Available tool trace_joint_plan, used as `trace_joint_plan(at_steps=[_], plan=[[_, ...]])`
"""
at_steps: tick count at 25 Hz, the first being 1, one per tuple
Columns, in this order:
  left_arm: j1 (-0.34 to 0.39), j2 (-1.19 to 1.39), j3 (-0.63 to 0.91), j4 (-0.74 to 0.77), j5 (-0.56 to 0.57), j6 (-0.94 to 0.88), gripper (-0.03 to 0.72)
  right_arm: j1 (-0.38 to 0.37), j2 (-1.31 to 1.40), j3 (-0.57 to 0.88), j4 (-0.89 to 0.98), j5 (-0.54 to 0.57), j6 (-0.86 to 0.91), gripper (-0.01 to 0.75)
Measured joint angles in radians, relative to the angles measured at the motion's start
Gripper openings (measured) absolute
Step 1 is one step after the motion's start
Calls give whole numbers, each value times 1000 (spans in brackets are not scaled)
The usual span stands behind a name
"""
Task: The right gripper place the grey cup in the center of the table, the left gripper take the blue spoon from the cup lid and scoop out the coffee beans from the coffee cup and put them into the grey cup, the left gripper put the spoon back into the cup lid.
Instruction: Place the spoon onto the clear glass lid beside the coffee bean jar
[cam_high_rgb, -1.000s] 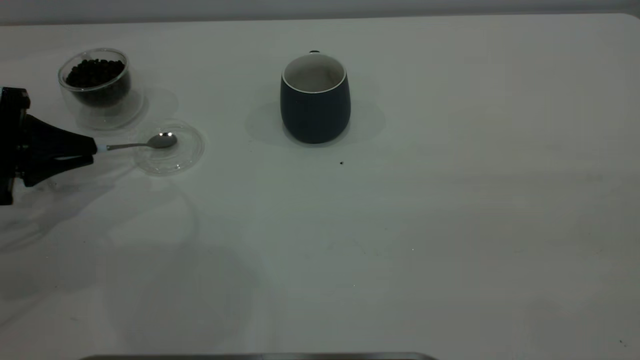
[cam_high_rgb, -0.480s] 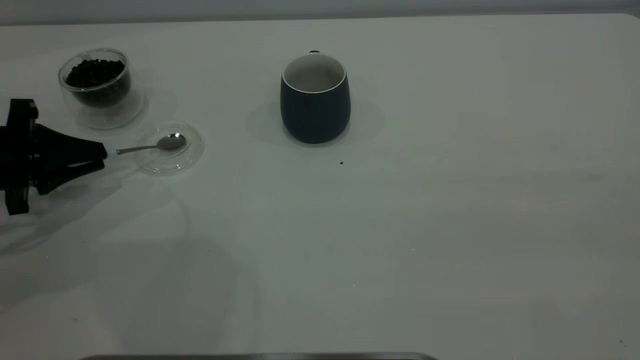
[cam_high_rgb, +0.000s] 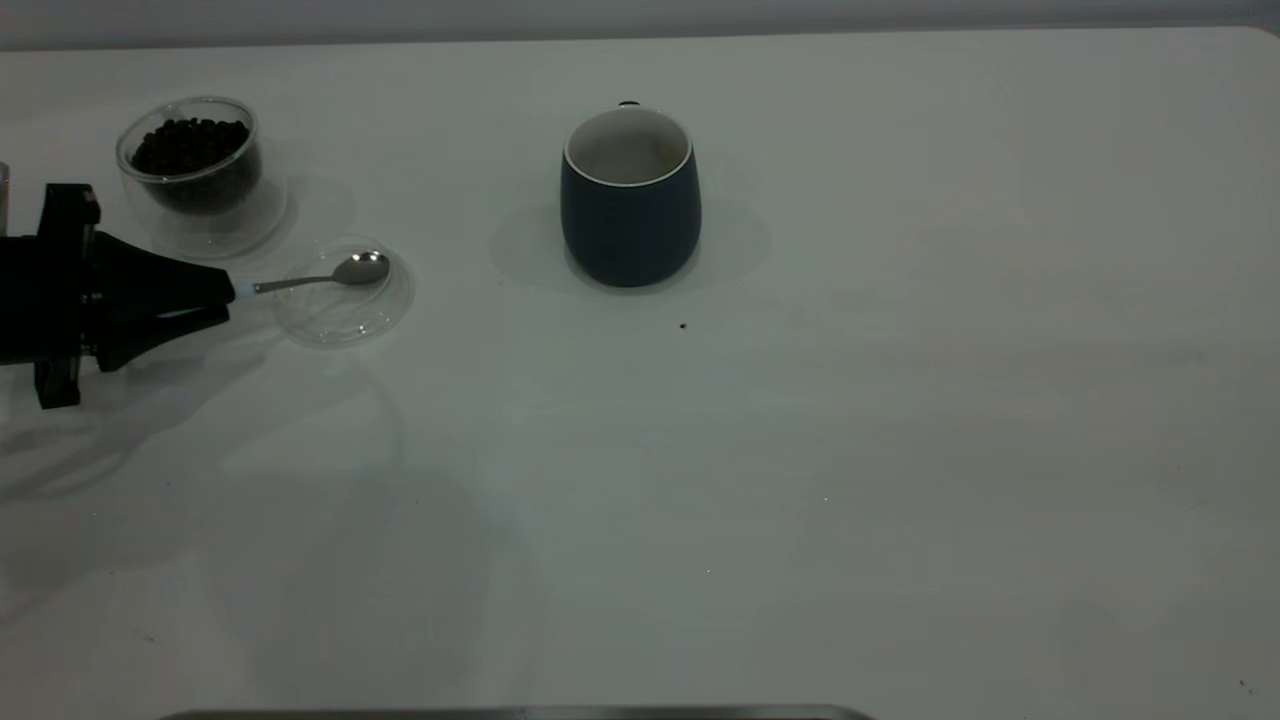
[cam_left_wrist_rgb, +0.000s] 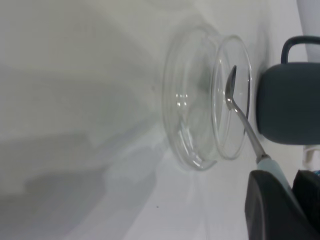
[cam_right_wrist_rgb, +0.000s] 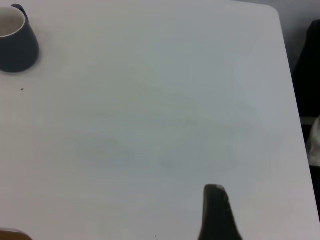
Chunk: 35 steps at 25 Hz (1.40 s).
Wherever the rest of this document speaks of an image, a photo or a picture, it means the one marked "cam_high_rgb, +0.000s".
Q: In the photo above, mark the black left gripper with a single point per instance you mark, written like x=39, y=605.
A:
x=45, y=300

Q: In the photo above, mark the dark blue ceramic mug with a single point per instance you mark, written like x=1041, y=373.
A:
x=630, y=235

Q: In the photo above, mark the dark coffee beans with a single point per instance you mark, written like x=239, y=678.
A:
x=190, y=155

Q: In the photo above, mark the clear round glass lid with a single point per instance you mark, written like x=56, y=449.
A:
x=345, y=315

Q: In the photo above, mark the clear double-wall glass cup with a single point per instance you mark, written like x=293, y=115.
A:
x=210, y=225

